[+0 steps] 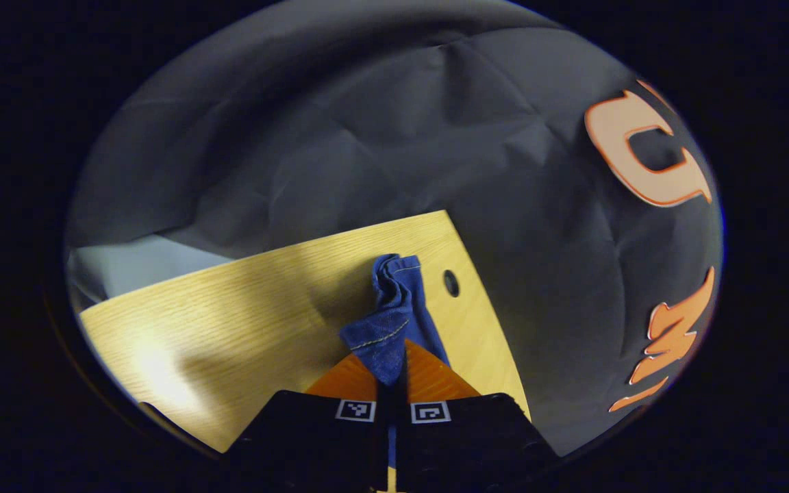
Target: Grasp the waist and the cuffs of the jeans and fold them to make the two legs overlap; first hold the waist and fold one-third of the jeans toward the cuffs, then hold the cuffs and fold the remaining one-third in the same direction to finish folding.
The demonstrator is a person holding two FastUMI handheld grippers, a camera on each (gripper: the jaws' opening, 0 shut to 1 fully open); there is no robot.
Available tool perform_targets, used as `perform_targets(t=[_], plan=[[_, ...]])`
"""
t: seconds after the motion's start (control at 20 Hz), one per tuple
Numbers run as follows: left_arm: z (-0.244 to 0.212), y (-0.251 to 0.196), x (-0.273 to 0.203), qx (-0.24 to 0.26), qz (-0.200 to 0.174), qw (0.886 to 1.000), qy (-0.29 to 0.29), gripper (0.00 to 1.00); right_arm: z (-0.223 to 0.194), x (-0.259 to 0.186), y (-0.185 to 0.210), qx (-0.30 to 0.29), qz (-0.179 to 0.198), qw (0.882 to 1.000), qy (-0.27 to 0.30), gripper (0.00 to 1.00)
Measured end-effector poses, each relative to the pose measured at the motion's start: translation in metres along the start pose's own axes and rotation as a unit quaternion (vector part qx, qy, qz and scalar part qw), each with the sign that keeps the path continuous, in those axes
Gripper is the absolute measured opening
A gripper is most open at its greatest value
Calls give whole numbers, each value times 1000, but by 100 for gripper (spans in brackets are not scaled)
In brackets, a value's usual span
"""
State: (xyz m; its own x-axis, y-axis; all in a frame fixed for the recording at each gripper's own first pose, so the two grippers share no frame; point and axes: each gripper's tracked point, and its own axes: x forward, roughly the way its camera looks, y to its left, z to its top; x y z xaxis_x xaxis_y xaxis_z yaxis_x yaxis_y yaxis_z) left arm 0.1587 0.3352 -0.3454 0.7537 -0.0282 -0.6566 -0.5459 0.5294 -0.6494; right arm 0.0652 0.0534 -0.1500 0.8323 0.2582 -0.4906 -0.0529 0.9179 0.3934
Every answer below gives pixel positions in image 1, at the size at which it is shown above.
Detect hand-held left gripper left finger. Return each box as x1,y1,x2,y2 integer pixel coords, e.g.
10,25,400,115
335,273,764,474
225,353,390,493

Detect black backdrop cloth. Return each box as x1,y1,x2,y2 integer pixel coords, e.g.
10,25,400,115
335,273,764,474
64,0,725,458

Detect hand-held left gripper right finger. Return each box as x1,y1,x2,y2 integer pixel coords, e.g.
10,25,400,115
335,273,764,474
396,339,560,493

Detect blue denim jeans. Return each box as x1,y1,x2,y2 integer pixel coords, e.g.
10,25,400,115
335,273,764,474
338,253,451,473

